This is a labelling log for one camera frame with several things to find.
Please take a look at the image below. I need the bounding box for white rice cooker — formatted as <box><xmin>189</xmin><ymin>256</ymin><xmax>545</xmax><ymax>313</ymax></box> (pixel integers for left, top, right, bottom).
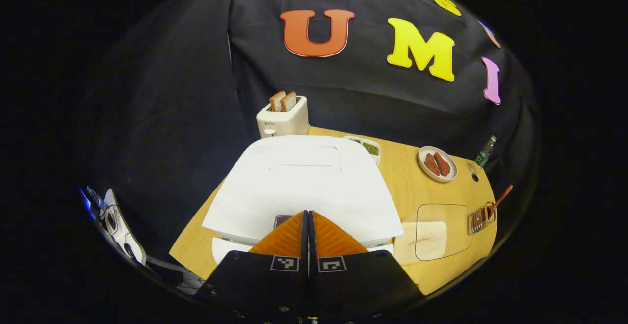
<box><xmin>202</xmin><ymin>135</ymin><xmax>404</xmax><ymax>266</ymax></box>

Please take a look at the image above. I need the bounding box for white toaster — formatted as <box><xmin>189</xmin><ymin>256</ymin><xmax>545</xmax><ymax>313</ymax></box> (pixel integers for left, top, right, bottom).
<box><xmin>256</xmin><ymin>96</ymin><xmax>310</xmax><ymax>139</ymax></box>

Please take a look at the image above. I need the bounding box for brown wooden spoon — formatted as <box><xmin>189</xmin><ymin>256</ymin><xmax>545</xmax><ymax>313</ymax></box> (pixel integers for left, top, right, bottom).
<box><xmin>486</xmin><ymin>185</ymin><xmax>514</xmax><ymax>221</ymax></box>

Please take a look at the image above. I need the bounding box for white round plate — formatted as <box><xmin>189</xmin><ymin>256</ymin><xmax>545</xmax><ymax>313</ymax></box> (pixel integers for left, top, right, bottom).
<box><xmin>418</xmin><ymin>146</ymin><xmax>458</xmax><ymax>183</ymax></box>

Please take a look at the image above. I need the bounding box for clear plastic water bottle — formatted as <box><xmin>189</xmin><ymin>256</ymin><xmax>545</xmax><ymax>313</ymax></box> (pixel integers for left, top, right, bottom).
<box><xmin>474</xmin><ymin>135</ymin><xmax>497</xmax><ymax>168</ymax></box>

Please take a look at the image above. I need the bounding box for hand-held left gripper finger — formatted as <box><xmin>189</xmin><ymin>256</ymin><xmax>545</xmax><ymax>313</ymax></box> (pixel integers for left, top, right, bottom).
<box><xmin>194</xmin><ymin>210</ymin><xmax>310</xmax><ymax>324</ymax></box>
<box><xmin>309</xmin><ymin>210</ymin><xmax>425</xmax><ymax>324</ymax></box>

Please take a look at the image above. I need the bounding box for white divided grain dish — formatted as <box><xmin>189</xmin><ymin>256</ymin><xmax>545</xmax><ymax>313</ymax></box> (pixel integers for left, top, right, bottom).
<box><xmin>343</xmin><ymin>136</ymin><xmax>381</xmax><ymax>166</ymax></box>

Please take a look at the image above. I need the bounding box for black backdrop cloth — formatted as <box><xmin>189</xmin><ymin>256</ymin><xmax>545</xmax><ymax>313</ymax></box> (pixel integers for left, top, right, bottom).
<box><xmin>81</xmin><ymin>0</ymin><xmax>538</xmax><ymax>266</ymax></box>

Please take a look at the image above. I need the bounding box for white device with cables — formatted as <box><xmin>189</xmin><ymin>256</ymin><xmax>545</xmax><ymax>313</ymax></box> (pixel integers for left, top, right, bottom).
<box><xmin>80</xmin><ymin>186</ymin><xmax>148</xmax><ymax>266</ymax></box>

